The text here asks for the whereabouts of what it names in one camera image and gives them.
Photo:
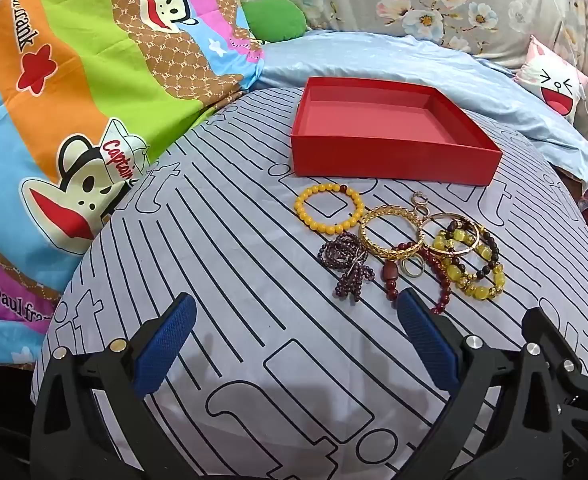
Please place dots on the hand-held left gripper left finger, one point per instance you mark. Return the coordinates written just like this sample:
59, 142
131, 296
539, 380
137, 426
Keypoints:
166, 340

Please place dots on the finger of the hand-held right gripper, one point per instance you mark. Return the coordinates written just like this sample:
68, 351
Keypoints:
569, 350

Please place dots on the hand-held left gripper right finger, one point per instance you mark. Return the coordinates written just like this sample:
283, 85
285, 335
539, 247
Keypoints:
426, 335

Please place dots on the thin gold bangle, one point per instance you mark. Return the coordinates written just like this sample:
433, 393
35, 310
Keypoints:
474, 241

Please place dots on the red cardboard box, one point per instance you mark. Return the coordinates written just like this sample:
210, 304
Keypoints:
374, 157

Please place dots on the grey striped bed sheet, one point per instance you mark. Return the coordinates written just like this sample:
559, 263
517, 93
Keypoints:
224, 260

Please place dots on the small gold hoop earring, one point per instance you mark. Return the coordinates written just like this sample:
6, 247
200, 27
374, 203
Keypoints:
418, 201

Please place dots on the pink rabbit face cushion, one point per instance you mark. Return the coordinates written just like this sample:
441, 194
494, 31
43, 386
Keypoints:
554, 80

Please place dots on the cartoon monkey printed blanket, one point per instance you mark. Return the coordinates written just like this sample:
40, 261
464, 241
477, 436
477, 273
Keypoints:
74, 85

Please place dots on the light blue quilt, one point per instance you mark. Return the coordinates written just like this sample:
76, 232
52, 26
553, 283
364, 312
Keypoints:
424, 60

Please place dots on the green pillow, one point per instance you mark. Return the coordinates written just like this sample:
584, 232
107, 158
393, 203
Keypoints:
274, 20

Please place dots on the grey floral cover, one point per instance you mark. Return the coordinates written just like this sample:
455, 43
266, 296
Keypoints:
374, 0

